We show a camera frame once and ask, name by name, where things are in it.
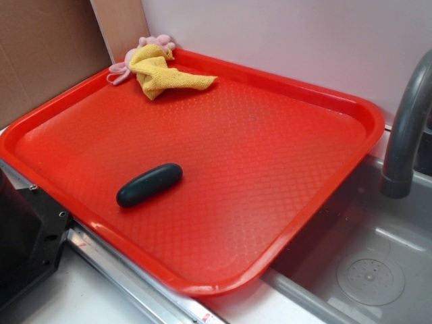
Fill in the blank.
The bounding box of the black oval stone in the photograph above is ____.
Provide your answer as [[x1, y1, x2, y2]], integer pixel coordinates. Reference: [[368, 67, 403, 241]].
[[116, 163, 183, 208]]

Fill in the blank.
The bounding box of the yellow microfiber cloth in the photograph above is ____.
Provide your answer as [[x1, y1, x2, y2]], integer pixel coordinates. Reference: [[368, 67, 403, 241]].
[[135, 54, 217, 101]]

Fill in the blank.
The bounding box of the grey sink faucet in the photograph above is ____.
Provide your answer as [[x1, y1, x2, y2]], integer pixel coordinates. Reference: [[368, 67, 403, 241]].
[[380, 51, 431, 198]]

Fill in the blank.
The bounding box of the grey sink basin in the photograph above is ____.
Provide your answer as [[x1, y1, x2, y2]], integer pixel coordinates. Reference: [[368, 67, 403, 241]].
[[263, 157, 431, 323]]

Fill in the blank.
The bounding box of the aluminium rail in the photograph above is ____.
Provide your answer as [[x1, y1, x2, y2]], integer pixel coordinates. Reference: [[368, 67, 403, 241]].
[[1, 161, 223, 323]]

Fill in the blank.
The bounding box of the pink plush toy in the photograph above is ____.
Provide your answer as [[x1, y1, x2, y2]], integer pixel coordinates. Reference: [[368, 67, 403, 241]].
[[107, 34, 176, 86]]

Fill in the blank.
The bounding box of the red plastic tray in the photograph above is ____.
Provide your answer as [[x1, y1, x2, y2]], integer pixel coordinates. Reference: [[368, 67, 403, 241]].
[[1, 49, 385, 296]]

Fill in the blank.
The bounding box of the brown cardboard panel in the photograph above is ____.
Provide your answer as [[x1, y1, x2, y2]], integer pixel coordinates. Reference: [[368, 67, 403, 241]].
[[0, 0, 151, 131]]

